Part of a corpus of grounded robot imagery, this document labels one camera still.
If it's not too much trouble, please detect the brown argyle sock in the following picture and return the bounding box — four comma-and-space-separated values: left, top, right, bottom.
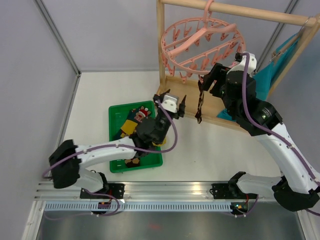
195, 75, 205, 124
124, 157, 141, 168

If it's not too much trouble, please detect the pink round clip hanger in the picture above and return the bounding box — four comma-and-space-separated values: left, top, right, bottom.
160, 0, 246, 82

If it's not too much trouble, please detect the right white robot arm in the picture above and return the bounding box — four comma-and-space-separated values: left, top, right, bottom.
199, 63, 320, 212

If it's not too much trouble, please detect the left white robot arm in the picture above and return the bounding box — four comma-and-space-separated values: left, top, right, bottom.
47, 91, 186, 199

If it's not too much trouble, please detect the wooden clothes rack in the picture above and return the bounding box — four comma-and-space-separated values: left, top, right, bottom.
156, 0, 320, 130

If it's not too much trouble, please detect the teal reindeer sock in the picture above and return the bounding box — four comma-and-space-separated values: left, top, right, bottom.
113, 105, 152, 140

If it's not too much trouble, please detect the yellow sock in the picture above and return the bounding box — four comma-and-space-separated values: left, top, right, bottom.
114, 117, 167, 146

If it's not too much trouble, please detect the green plastic tray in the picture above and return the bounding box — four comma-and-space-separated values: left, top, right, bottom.
108, 101, 163, 174

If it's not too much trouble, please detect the teal cloth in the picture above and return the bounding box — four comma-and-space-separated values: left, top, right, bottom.
216, 32, 301, 121

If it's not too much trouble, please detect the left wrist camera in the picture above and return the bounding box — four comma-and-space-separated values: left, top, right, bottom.
161, 93, 179, 113

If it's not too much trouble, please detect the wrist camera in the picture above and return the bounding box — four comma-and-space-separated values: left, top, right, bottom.
161, 93, 179, 113
230, 51, 257, 75

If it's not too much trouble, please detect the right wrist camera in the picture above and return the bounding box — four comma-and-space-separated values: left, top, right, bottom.
230, 51, 257, 75

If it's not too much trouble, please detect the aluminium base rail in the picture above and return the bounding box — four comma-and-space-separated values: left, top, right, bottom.
33, 181, 276, 201

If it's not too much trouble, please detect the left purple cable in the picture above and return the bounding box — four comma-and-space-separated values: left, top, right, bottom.
41, 99, 179, 179

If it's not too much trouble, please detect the white cable duct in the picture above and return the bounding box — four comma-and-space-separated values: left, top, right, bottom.
44, 201, 247, 213

